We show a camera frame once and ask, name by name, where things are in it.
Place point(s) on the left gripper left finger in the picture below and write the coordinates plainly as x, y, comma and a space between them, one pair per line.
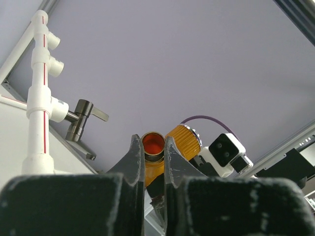
110, 204

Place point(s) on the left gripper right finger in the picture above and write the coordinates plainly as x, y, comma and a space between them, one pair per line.
197, 205

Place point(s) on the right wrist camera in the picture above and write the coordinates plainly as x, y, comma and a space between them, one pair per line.
227, 155

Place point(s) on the aluminium frame rail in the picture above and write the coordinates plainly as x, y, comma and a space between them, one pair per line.
280, 151

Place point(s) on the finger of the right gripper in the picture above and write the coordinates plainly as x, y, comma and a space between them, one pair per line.
156, 192
204, 167

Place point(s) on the white PVC pipe frame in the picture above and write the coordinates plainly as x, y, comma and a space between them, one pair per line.
24, 126

